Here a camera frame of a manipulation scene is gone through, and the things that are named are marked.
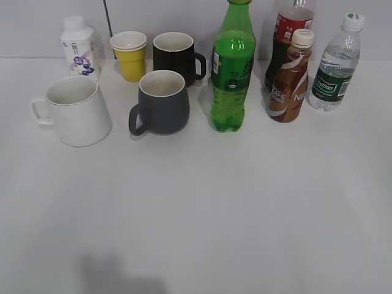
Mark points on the green soda bottle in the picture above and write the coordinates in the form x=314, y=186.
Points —
x=233, y=59

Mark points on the white ceramic mug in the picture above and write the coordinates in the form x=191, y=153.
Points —
x=76, y=109

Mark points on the yellow paper cup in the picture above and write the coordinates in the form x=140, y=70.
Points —
x=130, y=50

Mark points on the grey ceramic mug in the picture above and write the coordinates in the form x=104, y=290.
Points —
x=163, y=104

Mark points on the black ceramic mug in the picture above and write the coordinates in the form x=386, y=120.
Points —
x=175, y=51

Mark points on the brown coffee drink bottle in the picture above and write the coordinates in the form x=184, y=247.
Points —
x=290, y=84

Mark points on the dark cola bottle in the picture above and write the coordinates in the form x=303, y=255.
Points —
x=291, y=15

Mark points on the white yogurt bottle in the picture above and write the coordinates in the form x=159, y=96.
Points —
x=81, y=48

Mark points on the clear water bottle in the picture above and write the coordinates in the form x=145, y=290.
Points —
x=337, y=65

